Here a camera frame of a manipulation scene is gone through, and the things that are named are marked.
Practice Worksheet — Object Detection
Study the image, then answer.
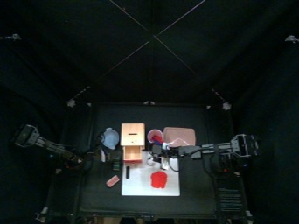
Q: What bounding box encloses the red striped white box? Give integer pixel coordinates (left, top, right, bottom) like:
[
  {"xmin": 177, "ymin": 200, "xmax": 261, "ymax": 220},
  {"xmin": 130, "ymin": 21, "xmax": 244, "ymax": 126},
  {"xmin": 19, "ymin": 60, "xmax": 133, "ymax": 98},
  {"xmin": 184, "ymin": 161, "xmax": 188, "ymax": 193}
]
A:
[{"xmin": 105, "ymin": 174, "xmax": 121, "ymax": 189}]

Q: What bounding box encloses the pink tray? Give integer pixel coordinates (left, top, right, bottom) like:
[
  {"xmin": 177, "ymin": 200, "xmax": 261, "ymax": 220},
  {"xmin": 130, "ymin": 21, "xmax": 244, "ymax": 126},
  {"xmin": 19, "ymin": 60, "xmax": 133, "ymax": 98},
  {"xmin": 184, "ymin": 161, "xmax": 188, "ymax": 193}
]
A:
[{"xmin": 161, "ymin": 126, "xmax": 197, "ymax": 147}]

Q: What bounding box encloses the white cutting board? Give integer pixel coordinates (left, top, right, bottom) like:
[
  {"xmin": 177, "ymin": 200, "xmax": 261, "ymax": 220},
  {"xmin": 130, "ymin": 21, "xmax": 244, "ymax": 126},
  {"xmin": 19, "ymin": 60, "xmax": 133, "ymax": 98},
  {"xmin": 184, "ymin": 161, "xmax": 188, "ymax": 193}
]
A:
[{"xmin": 120, "ymin": 150, "xmax": 181, "ymax": 197}]

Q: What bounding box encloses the red-fronted wooden drawer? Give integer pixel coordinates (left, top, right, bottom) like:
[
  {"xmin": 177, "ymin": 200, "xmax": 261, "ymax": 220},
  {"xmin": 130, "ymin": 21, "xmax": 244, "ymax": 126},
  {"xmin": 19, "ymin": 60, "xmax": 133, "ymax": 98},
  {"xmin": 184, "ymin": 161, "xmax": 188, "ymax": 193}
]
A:
[{"xmin": 121, "ymin": 145, "xmax": 144, "ymax": 164}]

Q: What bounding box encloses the black plate with white text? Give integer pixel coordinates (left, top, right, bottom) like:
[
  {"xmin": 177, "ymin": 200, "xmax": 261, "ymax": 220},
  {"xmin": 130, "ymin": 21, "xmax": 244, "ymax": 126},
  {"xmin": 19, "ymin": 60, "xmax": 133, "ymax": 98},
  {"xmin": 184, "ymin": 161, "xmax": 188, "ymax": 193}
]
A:
[{"xmin": 217, "ymin": 186, "xmax": 245, "ymax": 214}]

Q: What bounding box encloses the wooden cabinet box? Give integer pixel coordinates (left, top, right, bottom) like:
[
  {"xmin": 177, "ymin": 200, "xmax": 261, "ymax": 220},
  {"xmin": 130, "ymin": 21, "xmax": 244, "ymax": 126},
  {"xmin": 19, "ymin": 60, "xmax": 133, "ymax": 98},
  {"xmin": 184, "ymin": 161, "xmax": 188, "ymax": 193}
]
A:
[{"xmin": 118, "ymin": 122, "xmax": 145, "ymax": 147}]

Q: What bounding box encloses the red plastic cup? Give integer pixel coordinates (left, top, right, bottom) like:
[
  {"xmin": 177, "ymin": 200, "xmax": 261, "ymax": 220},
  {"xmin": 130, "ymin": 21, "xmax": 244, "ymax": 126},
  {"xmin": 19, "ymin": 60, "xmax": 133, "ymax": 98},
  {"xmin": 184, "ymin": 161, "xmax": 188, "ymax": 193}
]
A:
[{"xmin": 145, "ymin": 128, "xmax": 164, "ymax": 144}]

